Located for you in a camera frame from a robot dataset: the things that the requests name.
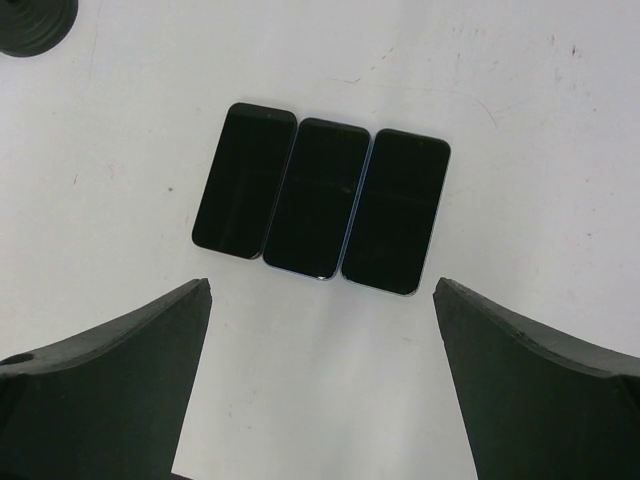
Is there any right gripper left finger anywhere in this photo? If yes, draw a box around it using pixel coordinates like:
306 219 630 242
1 279 212 479

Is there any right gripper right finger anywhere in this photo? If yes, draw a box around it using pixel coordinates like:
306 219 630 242
433 278 639 479

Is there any teal-edged phone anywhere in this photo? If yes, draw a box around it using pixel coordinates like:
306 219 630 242
341 129 451 296

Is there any blue-edged black phone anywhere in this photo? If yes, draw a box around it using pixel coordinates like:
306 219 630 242
263 118 371 280

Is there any black pole phone stand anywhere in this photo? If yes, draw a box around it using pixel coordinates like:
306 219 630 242
0 0 79 58

